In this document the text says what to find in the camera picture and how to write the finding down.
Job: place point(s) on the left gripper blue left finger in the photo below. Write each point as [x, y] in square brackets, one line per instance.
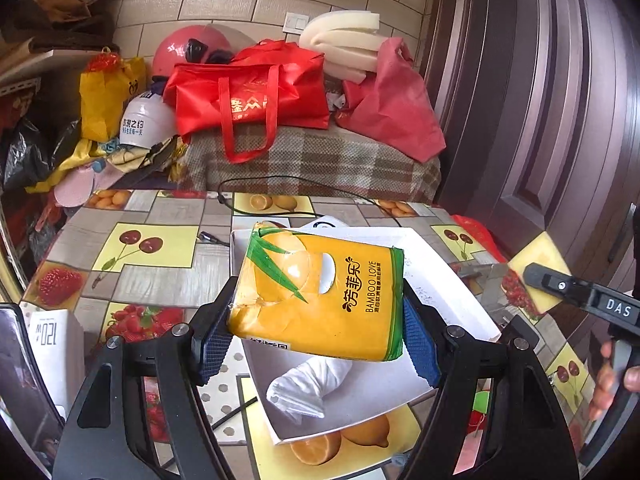
[211, 340]

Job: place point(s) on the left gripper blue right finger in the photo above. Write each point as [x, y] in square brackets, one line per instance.
[420, 345]

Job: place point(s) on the yellow bamboo tissue pack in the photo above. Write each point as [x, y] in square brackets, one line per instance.
[314, 294]

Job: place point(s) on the yellow sponge wedge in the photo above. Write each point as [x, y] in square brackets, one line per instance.
[539, 264]

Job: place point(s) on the person right hand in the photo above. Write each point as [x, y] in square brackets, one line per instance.
[603, 395]

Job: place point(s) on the white folded towel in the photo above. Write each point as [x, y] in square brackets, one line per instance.
[299, 393]

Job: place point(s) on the fruit pattern tablecloth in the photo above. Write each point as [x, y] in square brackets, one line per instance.
[131, 263]

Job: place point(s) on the white box with numbers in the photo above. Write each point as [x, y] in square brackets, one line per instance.
[57, 341]

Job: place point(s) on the plaid covered furniture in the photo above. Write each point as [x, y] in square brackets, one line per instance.
[331, 162]

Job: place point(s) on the white helmet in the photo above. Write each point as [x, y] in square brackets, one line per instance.
[147, 121]

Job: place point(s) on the crumpled red bag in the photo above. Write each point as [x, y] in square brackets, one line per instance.
[392, 106]

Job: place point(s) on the red tote bag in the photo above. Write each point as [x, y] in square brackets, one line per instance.
[274, 83]

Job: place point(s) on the yellow shopping bag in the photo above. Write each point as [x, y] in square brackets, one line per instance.
[107, 84]

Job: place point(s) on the pink red helmet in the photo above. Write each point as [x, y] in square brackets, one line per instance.
[199, 44]

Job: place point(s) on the cream foam stack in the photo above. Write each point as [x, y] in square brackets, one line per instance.
[348, 40]

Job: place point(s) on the wall switch plate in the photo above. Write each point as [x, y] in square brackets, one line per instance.
[295, 23]

